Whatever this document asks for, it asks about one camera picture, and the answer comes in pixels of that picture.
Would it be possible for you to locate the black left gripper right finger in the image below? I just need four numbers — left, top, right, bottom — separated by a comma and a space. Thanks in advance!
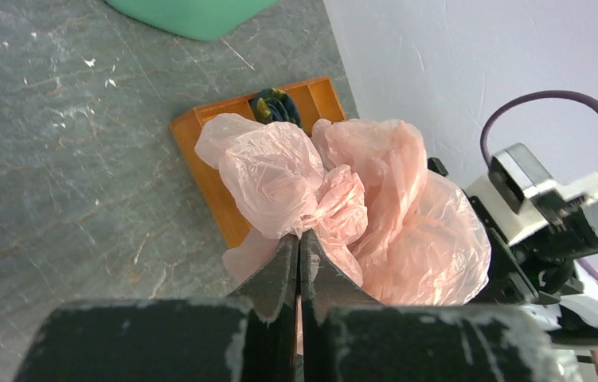
299, 230, 379, 381

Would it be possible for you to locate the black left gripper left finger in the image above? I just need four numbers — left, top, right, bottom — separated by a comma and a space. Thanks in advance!
230, 235, 299, 381

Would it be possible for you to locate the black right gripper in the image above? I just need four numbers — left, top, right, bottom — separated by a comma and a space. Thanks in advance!
427, 156, 598, 338

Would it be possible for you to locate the translucent pink trash bag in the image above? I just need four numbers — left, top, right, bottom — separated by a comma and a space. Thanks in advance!
194, 114, 491, 306

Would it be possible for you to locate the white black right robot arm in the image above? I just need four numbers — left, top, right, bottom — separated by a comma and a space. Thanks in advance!
465, 150, 598, 348

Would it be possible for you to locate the dark rolled trash bag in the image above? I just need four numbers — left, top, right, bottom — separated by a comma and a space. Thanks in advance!
249, 88, 303, 128

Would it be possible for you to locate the green plastic trash bin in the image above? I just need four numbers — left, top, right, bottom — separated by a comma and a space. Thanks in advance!
106, 0, 276, 41

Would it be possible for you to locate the orange compartment tray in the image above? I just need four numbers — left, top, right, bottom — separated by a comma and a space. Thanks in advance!
170, 76, 346, 248

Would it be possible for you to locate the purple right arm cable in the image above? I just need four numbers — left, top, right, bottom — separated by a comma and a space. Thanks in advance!
479, 90, 598, 307

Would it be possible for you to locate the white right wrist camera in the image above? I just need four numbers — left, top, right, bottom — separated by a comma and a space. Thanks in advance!
465, 143, 598, 247

